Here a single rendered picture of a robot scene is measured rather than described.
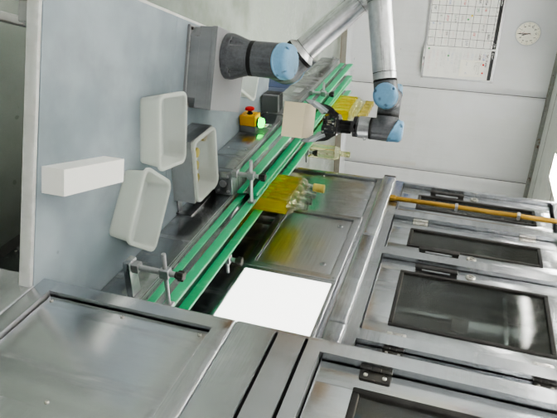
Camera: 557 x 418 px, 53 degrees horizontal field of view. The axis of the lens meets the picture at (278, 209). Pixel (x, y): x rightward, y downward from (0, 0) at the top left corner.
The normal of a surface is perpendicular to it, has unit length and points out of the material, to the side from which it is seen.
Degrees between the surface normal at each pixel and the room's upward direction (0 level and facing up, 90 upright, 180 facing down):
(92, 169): 0
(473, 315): 90
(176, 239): 90
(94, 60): 0
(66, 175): 0
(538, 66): 90
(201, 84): 90
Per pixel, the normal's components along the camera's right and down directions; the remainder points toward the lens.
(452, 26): -0.31, 0.45
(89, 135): 0.95, 0.15
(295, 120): -0.29, 0.13
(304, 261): 0.00, -0.88
